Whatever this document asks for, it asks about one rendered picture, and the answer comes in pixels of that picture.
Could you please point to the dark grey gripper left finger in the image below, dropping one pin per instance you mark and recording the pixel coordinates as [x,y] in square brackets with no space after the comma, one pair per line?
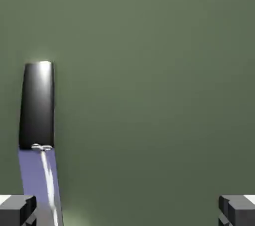
[14,211]

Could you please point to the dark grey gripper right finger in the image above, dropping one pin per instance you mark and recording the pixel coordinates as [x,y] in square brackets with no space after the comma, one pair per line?
[239,212]

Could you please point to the green painted cabinet door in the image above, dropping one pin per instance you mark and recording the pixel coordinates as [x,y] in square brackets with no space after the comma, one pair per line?
[151,82]

